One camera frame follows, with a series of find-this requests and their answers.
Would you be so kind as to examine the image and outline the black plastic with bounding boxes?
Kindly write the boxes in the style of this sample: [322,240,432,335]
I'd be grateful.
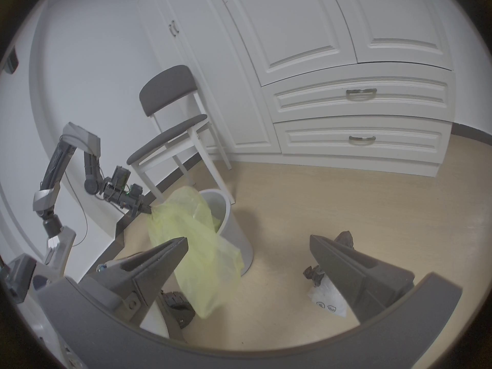
[303,230,356,287]

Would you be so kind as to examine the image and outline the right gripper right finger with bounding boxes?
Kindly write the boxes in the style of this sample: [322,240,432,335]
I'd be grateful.
[309,235,416,326]

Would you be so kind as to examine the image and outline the white printed wrapper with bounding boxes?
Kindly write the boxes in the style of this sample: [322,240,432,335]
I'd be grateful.
[306,273,348,318]

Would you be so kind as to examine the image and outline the grey trash bin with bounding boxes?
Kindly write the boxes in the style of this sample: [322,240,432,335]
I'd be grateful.
[198,189,254,276]

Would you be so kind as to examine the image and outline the yellow plastic bag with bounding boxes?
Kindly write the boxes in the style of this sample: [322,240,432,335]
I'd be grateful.
[148,186,244,319]

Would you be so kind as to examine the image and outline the black cable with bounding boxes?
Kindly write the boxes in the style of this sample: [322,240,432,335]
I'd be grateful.
[63,171,89,246]

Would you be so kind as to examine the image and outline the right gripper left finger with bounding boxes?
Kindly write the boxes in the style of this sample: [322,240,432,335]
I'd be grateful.
[83,237,189,322]

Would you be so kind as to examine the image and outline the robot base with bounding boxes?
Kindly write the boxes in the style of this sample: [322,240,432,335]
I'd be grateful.
[0,206,197,369]

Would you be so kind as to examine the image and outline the white wardrobe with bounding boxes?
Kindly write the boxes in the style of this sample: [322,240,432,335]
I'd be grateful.
[137,0,457,178]

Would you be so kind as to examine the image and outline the grey padded white chair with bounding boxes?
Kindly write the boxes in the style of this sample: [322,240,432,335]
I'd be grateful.
[127,65,233,207]

